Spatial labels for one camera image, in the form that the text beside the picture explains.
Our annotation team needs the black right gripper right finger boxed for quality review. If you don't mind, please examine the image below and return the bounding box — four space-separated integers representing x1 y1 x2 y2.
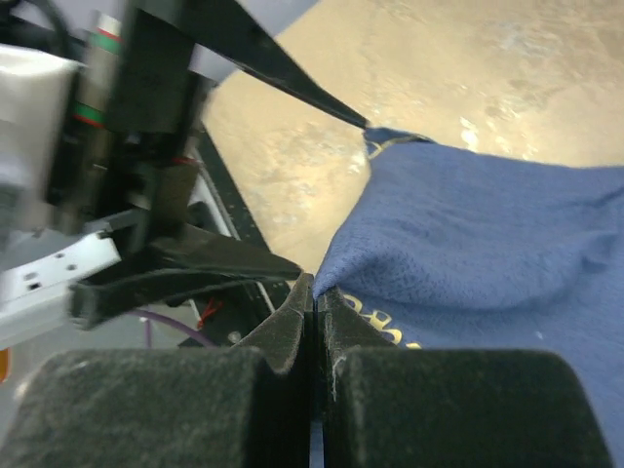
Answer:
316 290 613 467

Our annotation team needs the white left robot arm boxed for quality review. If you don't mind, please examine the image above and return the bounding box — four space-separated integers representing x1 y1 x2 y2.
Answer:
1 1 368 348

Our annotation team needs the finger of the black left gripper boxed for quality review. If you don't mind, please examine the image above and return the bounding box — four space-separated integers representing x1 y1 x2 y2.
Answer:
68 224 301 331
184 0 368 129

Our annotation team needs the blue pillowcase with yellow drawings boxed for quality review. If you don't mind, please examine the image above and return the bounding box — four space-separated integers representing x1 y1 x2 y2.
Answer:
313 128 623 463

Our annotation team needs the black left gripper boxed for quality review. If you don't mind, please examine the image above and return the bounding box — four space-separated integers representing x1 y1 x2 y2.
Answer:
43 0 215 254

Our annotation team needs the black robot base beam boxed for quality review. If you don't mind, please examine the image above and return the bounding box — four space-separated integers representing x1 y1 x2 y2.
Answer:
175 121 293 350

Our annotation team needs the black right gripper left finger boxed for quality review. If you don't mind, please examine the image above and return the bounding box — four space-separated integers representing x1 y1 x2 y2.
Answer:
1 274 313 467

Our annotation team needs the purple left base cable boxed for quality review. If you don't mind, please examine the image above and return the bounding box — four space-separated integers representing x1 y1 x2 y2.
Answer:
131 307 220 349

